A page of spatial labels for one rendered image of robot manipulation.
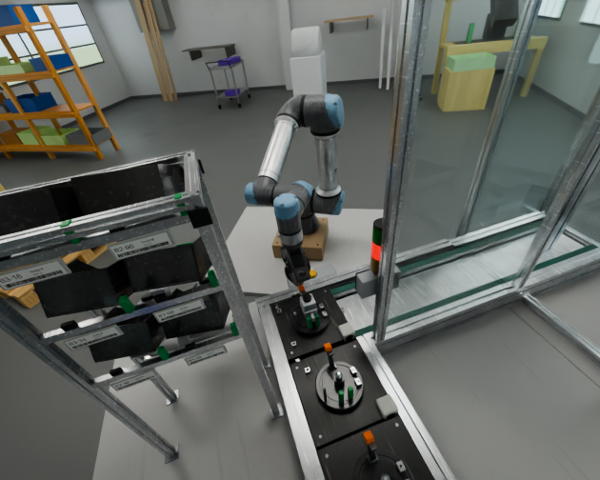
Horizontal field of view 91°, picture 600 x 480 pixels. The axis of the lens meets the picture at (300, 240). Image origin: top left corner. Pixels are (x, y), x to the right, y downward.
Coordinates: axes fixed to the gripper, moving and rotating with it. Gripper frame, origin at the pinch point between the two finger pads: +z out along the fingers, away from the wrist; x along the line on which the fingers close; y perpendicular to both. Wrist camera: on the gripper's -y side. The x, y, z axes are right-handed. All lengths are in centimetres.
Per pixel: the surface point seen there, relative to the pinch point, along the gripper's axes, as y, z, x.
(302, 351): -19.5, 9.5, 6.8
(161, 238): -30, -54, 27
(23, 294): 169, 92, 208
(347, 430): -45.0, 9.5, 2.9
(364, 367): -31.4, 9.5, -9.4
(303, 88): 558, 61, -187
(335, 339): -19.4, 9.5, -5.1
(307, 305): -11.0, -2.0, 1.0
